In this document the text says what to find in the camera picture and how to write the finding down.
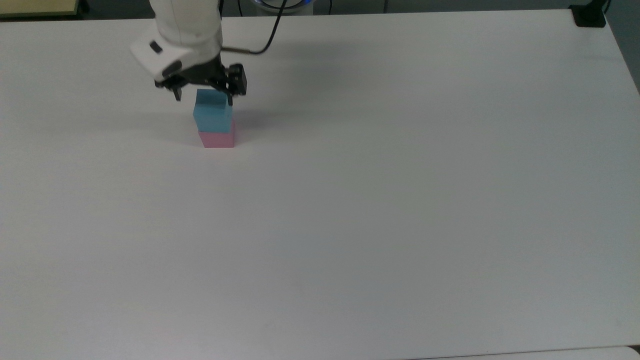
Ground black corner camera mount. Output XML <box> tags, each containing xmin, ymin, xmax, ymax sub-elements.
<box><xmin>571</xmin><ymin>1</ymin><xmax>609</xmax><ymax>29</ymax></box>

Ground pink cube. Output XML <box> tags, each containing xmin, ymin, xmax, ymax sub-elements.
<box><xmin>198</xmin><ymin>120</ymin><xmax>237</xmax><ymax>149</ymax></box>

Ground yellow wooden table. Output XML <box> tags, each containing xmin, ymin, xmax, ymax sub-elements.
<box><xmin>0</xmin><ymin>0</ymin><xmax>82</xmax><ymax>20</ymax></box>

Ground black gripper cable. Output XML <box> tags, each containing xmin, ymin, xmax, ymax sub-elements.
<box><xmin>220</xmin><ymin>0</ymin><xmax>289</xmax><ymax>55</ymax></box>

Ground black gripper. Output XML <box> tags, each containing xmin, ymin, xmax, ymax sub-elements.
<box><xmin>154</xmin><ymin>55</ymin><xmax>248</xmax><ymax>107</ymax></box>

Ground blue cube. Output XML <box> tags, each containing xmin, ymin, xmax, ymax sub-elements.
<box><xmin>193</xmin><ymin>89</ymin><xmax>234</xmax><ymax>134</ymax></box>

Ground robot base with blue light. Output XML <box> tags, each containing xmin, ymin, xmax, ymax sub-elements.
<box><xmin>251</xmin><ymin>0</ymin><xmax>317</xmax><ymax>10</ymax></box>

